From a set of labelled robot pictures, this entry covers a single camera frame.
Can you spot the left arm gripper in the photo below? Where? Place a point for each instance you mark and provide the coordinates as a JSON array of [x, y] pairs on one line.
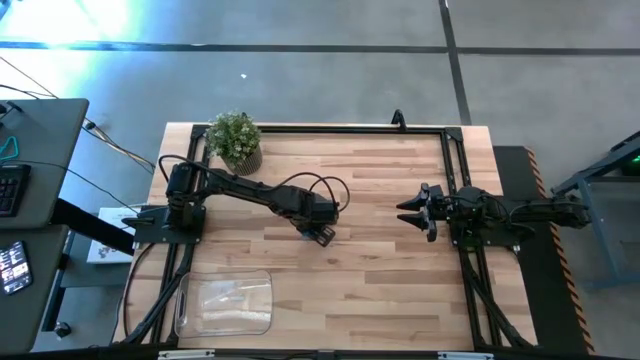
[[310, 210]]

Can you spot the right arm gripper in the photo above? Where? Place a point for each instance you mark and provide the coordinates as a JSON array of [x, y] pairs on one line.
[[441, 206]]

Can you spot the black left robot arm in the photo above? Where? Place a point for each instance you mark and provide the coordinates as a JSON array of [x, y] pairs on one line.
[[235, 187]]

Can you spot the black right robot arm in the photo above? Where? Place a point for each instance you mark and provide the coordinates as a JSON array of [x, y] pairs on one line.
[[500, 212]]

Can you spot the clear plastic basket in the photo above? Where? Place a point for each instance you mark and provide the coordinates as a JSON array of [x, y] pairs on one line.
[[225, 302]]

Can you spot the green plant in ribbed pot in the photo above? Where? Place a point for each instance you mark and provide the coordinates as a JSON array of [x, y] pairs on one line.
[[234, 135]]

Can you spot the black floor mat hazard stripe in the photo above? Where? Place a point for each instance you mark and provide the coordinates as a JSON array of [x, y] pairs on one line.
[[540, 280]]

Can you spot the grey-blue metal cart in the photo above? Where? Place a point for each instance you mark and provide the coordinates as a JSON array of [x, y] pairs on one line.
[[595, 235]]

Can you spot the white booklet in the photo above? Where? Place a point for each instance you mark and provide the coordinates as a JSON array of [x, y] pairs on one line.
[[107, 252]]

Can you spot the black desk support beam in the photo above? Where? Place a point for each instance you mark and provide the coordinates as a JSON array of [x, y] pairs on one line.
[[90, 227]]

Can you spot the grey desk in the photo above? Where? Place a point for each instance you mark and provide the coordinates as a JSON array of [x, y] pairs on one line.
[[30, 315], [45, 150]]

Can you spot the black round knob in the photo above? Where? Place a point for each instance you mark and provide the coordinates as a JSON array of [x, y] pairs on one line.
[[62, 329]]

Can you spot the black keyboard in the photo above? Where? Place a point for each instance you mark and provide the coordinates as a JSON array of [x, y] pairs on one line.
[[11, 190]]

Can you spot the black smartphone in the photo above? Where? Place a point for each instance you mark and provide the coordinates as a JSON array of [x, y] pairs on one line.
[[14, 267]]

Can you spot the teal carabiner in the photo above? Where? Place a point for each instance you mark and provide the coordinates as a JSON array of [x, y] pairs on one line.
[[4, 154]]

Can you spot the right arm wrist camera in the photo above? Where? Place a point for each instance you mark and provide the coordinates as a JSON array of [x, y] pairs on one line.
[[431, 231]]

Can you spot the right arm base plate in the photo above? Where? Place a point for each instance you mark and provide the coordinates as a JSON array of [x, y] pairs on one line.
[[500, 241]]

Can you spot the black aluminium table frame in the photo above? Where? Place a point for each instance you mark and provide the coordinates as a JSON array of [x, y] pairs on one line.
[[350, 129]]

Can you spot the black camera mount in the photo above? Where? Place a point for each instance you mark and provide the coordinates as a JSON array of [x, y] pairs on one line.
[[398, 120]]

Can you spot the silver table bracket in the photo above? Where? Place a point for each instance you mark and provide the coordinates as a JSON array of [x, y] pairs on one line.
[[465, 356], [185, 354]]

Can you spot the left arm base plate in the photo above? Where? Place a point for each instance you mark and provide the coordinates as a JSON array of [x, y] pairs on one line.
[[150, 225]]

